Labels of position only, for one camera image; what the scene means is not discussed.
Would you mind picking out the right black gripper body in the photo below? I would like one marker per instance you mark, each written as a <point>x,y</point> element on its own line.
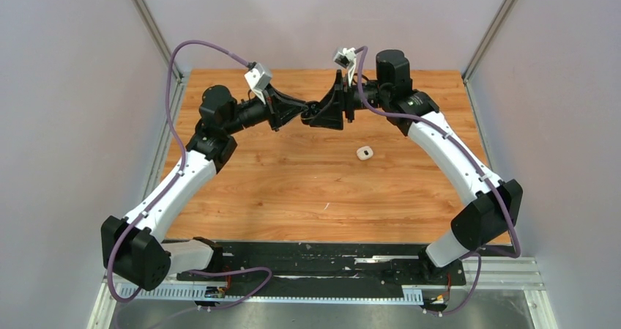
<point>353,99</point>

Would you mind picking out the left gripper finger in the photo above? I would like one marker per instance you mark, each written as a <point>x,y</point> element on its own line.
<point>284,102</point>
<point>288,113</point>

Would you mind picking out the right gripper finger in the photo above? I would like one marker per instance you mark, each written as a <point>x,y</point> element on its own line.
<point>332,120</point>
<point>334,97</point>

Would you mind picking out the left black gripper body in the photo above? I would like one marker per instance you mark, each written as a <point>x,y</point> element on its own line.
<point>272,105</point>

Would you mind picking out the white earbud charging case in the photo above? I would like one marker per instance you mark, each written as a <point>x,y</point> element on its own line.
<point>364,153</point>

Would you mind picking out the black earbud charging case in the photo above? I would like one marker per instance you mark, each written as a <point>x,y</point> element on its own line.
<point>310,112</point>

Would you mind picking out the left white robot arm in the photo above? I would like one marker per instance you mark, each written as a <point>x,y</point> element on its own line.
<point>133,246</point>

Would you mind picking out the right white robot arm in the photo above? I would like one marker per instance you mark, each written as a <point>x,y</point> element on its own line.
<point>491,204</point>

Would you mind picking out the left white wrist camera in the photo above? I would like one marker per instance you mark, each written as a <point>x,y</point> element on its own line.
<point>258,78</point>

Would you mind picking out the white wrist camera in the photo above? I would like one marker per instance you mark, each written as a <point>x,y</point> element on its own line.
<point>258,78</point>
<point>347,59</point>

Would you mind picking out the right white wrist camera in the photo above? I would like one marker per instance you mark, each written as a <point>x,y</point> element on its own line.
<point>347,59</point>

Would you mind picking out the left aluminium frame post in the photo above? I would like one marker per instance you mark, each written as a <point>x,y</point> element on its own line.
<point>153,29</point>

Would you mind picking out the aluminium frame post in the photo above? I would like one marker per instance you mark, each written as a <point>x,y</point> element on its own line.
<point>495,25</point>
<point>153,29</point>

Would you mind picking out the right aluminium frame post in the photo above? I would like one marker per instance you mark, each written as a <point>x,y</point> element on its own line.
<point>495,25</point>

